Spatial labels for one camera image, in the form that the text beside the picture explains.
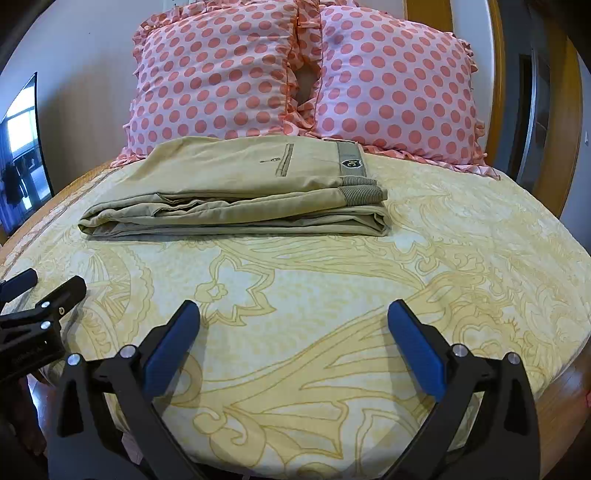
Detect yellow patterned bed cover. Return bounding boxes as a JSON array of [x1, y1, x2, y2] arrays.
[[1, 156, 590, 479]]

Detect pink polka dot pillow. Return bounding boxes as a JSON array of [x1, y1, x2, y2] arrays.
[[297, 1, 497, 178]]

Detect wooden door frame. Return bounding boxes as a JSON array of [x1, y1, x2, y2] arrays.
[[404, 1, 583, 216]]

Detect beige khaki pants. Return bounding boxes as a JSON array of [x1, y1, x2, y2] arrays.
[[78, 135, 390, 238]]

